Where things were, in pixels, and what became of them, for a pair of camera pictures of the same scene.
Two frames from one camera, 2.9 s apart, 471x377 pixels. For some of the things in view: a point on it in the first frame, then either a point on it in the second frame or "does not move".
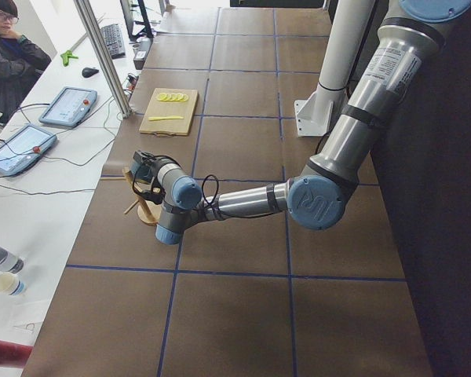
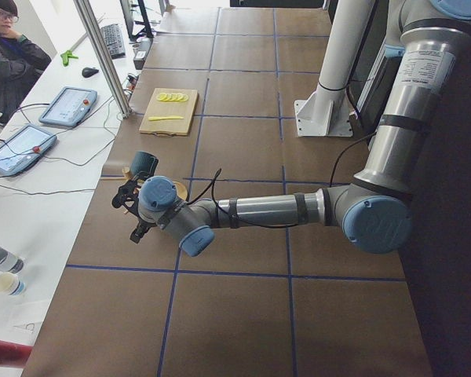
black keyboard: x=113 y=35 does not move
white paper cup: x=7 y=283 does not move
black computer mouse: x=89 y=71 does not move
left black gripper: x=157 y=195 → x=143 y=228
